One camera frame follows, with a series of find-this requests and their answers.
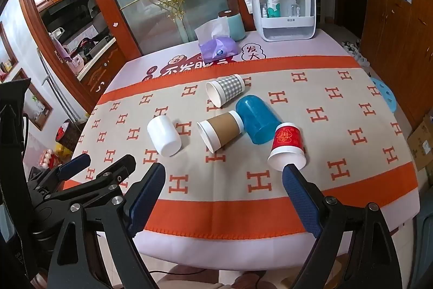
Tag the clear plastic bottle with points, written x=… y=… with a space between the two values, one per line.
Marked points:
x=293 y=6

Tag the pink kitchen appliance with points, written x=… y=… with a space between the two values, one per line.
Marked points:
x=74 y=62

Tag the white bottle with green label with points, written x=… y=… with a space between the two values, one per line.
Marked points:
x=274 y=6

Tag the orange patterned blanket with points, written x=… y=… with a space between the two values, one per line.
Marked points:
x=236 y=211

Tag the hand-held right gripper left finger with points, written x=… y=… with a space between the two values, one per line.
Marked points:
x=143 y=199

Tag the wooden cabinet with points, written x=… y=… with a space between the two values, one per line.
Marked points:
x=392 y=38

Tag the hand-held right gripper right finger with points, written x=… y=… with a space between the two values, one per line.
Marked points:
x=302 y=201

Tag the black range hood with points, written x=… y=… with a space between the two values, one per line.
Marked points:
x=66 y=13

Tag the kitchen counter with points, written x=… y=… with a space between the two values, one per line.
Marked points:
x=98 y=55

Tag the blue plastic stool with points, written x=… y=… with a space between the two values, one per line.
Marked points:
x=384 y=92

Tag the blue plastic cup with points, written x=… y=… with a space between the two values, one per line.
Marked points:
x=258 y=118

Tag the white storage box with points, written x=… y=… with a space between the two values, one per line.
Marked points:
x=287 y=31

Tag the dark wicker basket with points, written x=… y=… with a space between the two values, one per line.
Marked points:
x=69 y=136

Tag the grey checked paper cup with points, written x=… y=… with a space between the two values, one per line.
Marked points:
x=226 y=89

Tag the brown paper cup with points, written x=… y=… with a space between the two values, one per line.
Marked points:
x=221 y=130

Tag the white cup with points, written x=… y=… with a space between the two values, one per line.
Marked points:
x=164 y=135

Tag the pink printed tablecloth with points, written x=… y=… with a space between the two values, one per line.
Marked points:
x=297 y=45

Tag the red paper cup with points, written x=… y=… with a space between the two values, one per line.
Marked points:
x=287 y=145

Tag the wooden picture frame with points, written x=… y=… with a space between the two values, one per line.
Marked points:
x=37 y=106

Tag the cardboard box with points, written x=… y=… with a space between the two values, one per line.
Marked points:
x=421 y=140

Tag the purple tissue pack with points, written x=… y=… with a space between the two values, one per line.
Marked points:
x=220 y=48

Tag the silver refrigerator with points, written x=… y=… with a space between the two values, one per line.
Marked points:
x=57 y=89

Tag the teal canister with brown lid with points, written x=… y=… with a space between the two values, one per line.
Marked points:
x=237 y=26

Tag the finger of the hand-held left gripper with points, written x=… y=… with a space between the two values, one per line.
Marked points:
x=108 y=174
x=76 y=163

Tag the white shoes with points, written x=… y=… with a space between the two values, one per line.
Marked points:
x=355 y=50

